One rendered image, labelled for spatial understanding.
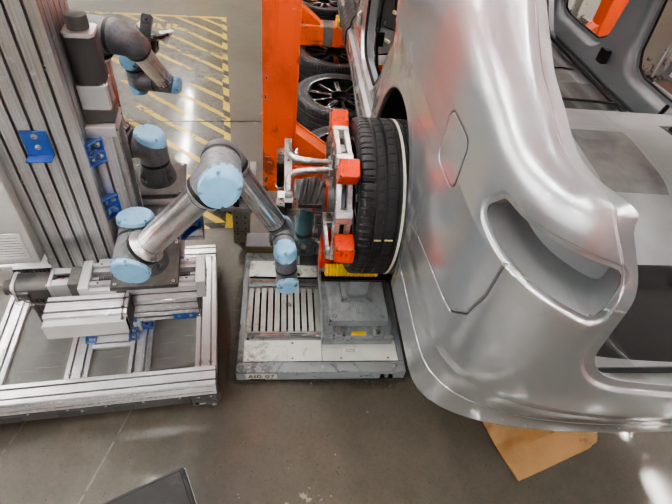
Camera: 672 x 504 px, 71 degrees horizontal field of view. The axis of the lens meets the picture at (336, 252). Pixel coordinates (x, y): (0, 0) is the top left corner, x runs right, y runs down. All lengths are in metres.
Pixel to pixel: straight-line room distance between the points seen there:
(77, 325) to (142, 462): 0.76
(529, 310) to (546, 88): 0.47
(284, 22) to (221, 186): 1.00
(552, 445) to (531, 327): 1.54
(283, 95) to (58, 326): 1.30
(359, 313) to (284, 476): 0.82
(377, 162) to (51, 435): 1.79
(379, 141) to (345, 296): 0.94
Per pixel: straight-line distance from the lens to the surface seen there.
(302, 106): 3.42
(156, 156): 2.05
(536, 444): 2.57
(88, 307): 1.84
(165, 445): 2.32
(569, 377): 1.23
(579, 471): 2.62
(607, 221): 0.97
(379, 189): 1.72
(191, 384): 2.17
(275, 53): 2.17
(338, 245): 1.75
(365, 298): 2.44
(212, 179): 1.29
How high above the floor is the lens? 2.11
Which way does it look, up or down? 45 degrees down
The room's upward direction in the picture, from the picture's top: 9 degrees clockwise
